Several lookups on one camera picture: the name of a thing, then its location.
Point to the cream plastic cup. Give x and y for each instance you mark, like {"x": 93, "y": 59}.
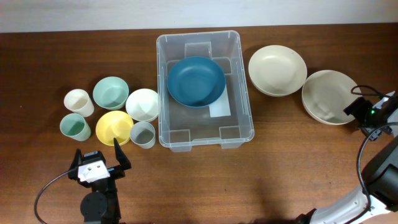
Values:
{"x": 79, "y": 101}

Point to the white small bowl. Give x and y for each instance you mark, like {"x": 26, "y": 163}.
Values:
{"x": 142, "y": 105}

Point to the yellow small bowl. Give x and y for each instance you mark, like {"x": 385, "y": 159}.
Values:
{"x": 114, "y": 124}

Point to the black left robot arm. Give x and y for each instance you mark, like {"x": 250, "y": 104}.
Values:
{"x": 101, "y": 205}

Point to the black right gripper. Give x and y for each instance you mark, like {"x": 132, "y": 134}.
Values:
{"x": 357, "y": 109}

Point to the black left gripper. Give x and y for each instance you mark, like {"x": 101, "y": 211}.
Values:
{"x": 119, "y": 171}

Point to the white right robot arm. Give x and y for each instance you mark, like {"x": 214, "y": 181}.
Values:
{"x": 376, "y": 193}

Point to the grey plastic cup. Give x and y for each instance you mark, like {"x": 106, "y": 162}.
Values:
{"x": 143, "y": 134}

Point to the beige bowl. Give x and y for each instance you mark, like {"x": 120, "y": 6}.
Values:
{"x": 276, "y": 70}
{"x": 325, "y": 95}

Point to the clear plastic storage bin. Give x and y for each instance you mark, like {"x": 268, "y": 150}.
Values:
{"x": 182, "y": 127}

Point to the green plastic cup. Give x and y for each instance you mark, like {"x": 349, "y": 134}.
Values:
{"x": 75, "y": 126}

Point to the green small bowl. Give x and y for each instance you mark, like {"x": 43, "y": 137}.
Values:
{"x": 111, "y": 93}

